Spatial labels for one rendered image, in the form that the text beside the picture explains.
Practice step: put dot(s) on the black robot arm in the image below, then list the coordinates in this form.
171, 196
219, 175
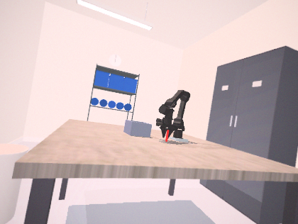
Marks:
167, 110

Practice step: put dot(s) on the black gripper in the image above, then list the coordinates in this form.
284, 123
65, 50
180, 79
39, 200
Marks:
167, 125

